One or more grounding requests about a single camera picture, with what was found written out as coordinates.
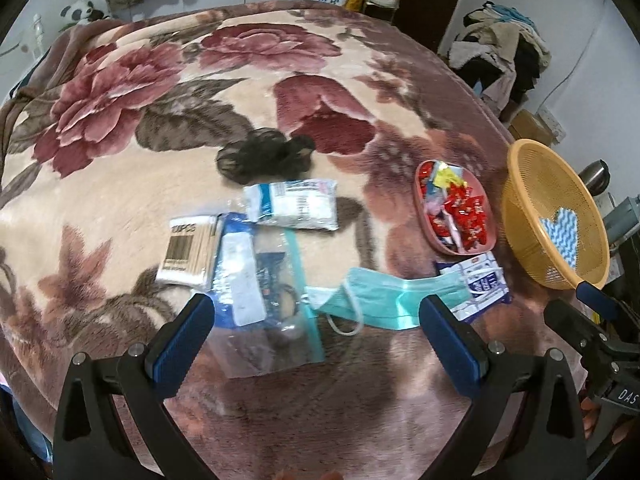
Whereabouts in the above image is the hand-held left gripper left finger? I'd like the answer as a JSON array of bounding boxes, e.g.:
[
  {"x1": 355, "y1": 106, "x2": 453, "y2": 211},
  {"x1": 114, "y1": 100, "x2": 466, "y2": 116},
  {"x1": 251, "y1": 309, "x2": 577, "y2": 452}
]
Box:
[{"x1": 52, "y1": 292, "x2": 221, "y2": 480}]

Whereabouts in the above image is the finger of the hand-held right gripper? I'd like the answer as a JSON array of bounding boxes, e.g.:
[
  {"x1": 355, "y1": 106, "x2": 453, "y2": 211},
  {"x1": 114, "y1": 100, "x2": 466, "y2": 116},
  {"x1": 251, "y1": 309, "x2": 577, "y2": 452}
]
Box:
[
  {"x1": 575, "y1": 280, "x2": 640, "y2": 350},
  {"x1": 544, "y1": 299, "x2": 609, "y2": 362}
]

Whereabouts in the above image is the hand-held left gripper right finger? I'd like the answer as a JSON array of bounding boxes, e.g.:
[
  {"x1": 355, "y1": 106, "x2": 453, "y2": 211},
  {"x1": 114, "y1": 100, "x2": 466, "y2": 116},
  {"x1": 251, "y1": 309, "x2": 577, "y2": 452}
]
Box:
[{"x1": 417, "y1": 294, "x2": 588, "y2": 480}]

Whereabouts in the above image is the clear zip bag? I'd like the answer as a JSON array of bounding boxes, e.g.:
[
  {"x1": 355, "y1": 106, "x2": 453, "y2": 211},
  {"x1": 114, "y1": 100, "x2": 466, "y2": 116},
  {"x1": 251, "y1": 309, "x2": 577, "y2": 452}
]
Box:
[{"x1": 192, "y1": 212, "x2": 327, "y2": 378}]

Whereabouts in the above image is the blue white wipes packet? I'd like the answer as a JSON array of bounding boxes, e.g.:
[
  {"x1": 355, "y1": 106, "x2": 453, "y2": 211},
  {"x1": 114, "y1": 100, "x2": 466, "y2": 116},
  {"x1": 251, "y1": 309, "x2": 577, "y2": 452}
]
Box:
[{"x1": 434, "y1": 252, "x2": 513, "y2": 323}]

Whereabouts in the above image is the teal face mask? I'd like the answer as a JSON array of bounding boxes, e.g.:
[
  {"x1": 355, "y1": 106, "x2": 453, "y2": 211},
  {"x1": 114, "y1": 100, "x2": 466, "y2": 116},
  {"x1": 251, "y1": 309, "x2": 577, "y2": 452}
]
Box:
[{"x1": 305, "y1": 266, "x2": 468, "y2": 336}]

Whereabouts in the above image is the white blue-edged packet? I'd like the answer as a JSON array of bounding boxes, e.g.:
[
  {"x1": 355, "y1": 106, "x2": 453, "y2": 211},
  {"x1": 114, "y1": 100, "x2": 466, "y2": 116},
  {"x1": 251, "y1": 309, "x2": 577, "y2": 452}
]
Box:
[{"x1": 212, "y1": 215, "x2": 258, "y2": 328}]

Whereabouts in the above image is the cotton swab pack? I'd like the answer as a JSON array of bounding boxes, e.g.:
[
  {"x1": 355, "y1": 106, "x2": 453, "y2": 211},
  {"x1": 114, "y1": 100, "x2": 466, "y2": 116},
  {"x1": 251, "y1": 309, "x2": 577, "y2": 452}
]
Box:
[{"x1": 155, "y1": 214, "x2": 226, "y2": 291}]

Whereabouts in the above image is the orange plastic basket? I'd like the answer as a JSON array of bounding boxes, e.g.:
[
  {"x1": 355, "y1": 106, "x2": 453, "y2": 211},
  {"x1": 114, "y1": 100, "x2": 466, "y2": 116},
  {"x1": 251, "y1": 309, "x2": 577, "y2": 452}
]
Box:
[{"x1": 506, "y1": 138, "x2": 612, "y2": 291}]

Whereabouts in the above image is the dark blue packet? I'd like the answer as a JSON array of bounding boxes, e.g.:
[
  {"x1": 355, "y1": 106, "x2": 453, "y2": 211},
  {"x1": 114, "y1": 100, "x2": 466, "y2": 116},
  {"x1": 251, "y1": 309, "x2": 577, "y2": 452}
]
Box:
[{"x1": 255, "y1": 252, "x2": 288, "y2": 321}]

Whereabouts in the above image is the black pearl hair tie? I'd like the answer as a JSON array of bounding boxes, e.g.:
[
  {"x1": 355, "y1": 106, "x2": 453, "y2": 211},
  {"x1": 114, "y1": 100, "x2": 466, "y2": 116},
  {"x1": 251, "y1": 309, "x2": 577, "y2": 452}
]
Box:
[{"x1": 275, "y1": 282, "x2": 308, "y2": 342}]

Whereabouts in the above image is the black sheer scrunchie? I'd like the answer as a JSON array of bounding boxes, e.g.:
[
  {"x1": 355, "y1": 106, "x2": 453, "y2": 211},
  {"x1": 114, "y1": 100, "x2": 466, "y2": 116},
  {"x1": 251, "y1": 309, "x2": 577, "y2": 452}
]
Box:
[{"x1": 216, "y1": 128, "x2": 317, "y2": 183}]

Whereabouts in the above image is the person's right hand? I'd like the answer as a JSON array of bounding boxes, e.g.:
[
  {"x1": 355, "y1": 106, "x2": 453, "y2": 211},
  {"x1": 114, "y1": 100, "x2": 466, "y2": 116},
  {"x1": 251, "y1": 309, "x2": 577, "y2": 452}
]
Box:
[{"x1": 580, "y1": 395, "x2": 636, "y2": 456}]

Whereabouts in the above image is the blue white wavy cloth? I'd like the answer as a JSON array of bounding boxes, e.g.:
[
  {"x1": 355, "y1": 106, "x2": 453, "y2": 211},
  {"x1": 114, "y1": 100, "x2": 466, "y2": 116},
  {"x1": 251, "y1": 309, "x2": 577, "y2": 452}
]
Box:
[{"x1": 542, "y1": 207, "x2": 581, "y2": 268}]

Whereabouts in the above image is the grey metal box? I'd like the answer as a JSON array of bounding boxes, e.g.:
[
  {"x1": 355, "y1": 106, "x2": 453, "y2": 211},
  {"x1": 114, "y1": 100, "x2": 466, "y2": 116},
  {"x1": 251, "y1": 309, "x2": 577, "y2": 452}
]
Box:
[{"x1": 600, "y1": 192, "x2": 640, "y2": 261}]

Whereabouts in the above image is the pile of wrapped candies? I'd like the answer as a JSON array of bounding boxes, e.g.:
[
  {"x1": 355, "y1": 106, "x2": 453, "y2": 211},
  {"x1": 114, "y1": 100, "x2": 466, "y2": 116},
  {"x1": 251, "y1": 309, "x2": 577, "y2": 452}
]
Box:
[{"x1": 420, "y1": 160, "x2": 488, "y2": 251}]

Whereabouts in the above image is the pink plastic tray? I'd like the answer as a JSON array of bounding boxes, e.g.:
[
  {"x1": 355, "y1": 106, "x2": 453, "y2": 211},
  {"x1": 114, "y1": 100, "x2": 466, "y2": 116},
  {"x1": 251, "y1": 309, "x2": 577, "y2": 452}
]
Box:
[{"x1": 412, "y1": 159, "x2": 497, "y2": 256}]

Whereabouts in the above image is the floral plush blanket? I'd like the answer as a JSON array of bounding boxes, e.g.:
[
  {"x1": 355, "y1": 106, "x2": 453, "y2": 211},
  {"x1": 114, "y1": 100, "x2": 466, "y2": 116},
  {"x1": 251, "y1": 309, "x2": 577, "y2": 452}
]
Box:
[{"x1": 0, "y1": 0, "x2": 591, "y2": 480}]

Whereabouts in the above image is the white power outlet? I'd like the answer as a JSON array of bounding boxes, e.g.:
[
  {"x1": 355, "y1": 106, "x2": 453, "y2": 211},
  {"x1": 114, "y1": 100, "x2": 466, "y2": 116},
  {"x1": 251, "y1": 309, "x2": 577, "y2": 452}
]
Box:
[{"x1": 537, "y1": 107, "x2": 566, "y2": 141}]

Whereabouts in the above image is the cardboard box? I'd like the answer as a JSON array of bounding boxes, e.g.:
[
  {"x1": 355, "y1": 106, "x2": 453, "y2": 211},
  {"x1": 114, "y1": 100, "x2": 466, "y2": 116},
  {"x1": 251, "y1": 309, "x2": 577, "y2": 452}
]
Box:
[{"x1": 507, "y1": 109, "x2": 558, "y2": 148}]

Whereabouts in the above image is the pile of clothes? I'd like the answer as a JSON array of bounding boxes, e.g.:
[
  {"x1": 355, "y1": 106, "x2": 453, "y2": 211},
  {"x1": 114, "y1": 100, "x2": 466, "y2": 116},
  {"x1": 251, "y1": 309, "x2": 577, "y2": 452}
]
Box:
[{"x1": 447, "y1": 2, "x2": 553, "y2": 116}]

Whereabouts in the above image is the dark brown door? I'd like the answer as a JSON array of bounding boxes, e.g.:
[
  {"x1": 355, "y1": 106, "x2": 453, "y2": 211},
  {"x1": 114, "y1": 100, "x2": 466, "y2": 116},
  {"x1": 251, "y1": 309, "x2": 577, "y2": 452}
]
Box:
[{"x1": 377, "y1": 0, "x2": 473, "y2": 53}]

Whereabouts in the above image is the panda plush toy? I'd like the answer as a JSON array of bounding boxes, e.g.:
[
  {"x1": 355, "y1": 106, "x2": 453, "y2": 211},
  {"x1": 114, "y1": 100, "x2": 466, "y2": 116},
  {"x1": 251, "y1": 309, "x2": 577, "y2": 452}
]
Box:
[{"x1": 60, "y1": 0, "x2": 108, "y2": 28}]

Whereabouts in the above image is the gold frame cart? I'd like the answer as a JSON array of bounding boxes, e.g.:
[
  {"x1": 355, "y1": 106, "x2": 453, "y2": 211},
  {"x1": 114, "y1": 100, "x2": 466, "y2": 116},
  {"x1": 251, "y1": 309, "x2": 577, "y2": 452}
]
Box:
[{"x1": 362, "y1": 0, "x2": 401, "y2": 23}]

